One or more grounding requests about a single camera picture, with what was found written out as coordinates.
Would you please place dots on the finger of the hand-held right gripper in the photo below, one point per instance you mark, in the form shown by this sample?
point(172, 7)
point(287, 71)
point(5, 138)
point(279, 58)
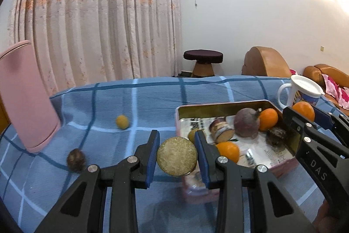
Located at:
point(325, 119)
point(316, 162)

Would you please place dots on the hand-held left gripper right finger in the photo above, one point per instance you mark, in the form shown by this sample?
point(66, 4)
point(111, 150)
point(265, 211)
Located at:
point(204, 162)

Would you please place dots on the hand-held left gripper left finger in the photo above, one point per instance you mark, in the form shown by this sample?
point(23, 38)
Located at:
point(148, 162)

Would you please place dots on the small yellow fruit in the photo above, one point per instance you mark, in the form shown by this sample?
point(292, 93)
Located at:
point(122, 122)
point(191, 136)

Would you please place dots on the pink tin box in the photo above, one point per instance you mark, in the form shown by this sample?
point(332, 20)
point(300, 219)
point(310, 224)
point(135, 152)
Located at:
point(283, 166)

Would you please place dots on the large orange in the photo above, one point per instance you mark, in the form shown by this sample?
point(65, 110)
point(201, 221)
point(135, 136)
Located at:
point(270, 119)

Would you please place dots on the pink cloth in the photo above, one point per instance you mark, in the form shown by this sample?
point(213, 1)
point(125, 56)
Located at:
point(332, 85)

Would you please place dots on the white printed mug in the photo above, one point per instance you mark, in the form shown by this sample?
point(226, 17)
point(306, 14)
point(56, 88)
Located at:
point(295, 92)

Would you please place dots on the dark wrinkled round fruit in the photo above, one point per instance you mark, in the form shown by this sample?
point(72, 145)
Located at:
point(276, 136)

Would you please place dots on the brown leather sofa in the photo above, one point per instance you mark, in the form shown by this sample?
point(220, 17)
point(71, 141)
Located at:
point(313, 72)

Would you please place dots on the newspaper lining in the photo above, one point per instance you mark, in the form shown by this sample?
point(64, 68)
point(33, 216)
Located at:
point(261, 151)

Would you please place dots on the blue plaid blanket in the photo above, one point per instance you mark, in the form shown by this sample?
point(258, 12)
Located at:
point(109, 102)

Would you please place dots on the brown round fruit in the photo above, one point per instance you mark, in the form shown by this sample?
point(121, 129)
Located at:
point(75, 159)

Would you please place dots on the brown leather armchair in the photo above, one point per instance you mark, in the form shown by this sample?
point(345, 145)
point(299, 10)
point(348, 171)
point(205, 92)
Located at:
point(264, 61)

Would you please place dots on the round dark-topped stool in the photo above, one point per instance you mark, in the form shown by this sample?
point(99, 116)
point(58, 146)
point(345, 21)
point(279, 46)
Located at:
point(203, 55)

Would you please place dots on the pink container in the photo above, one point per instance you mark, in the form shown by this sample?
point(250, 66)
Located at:
point(24, 99)

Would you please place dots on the pale floral curtain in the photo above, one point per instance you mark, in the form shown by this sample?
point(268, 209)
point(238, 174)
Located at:
point(95, 17)

